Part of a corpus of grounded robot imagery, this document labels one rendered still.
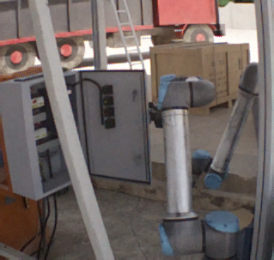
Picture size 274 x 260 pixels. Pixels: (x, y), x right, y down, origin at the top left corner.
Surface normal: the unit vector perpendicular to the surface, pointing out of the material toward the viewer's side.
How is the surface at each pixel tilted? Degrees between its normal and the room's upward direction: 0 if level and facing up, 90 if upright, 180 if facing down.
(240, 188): 90
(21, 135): 90
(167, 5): 90
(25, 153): 90
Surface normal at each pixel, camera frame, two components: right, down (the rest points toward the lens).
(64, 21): 0.38, 0.21
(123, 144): -0.47, 0.25
